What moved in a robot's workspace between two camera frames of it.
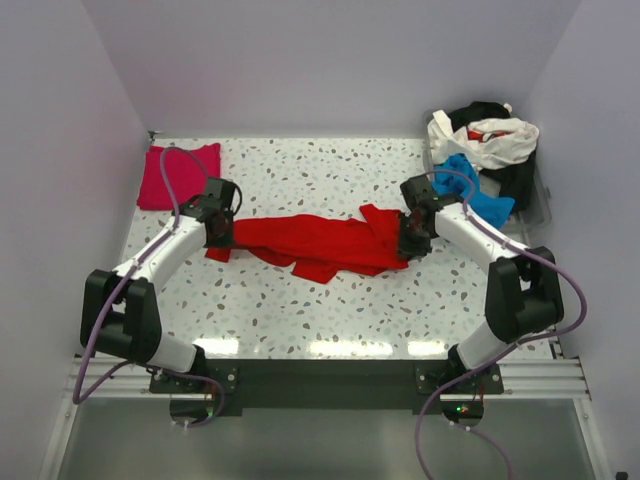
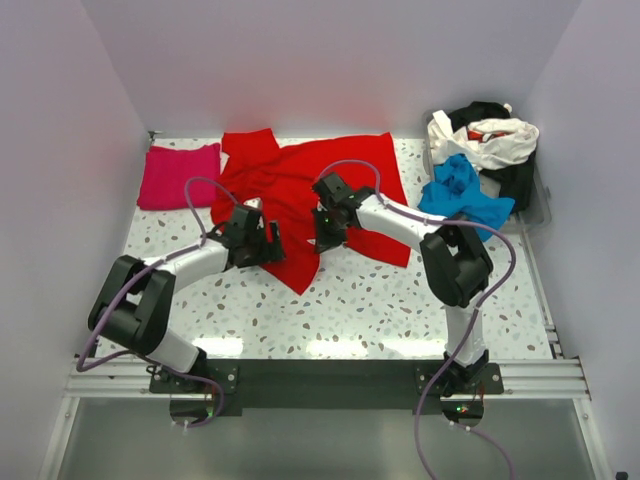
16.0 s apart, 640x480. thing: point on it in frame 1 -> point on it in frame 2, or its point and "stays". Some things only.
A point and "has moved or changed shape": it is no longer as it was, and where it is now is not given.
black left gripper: (220, 230) -> (267, 240)
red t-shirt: (319, 249) has moved or changed shape
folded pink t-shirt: (154, 192) stays
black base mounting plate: (232, 386) stays
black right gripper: (413, 240) -> (323, 228)
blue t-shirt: (493, 210) stays
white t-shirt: (485, 143) stays
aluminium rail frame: (91, 379) stays
